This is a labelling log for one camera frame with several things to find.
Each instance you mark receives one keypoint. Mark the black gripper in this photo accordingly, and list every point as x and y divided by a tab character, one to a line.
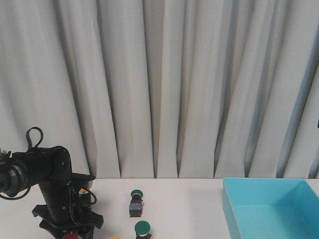
63	211

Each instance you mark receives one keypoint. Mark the red mushroom push button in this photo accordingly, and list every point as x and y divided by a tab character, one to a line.
71	236

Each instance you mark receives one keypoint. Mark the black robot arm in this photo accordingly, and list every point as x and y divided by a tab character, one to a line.
20	171

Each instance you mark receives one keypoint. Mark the light blue plastic box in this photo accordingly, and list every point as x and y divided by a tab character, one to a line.
268	208

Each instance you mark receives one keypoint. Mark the upright yellow push button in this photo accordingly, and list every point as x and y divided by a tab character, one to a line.
85	198

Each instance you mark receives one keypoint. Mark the green push button lying down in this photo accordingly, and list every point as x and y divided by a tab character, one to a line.
136	204

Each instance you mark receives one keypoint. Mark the upright green push button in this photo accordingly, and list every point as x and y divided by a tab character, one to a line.
142	230

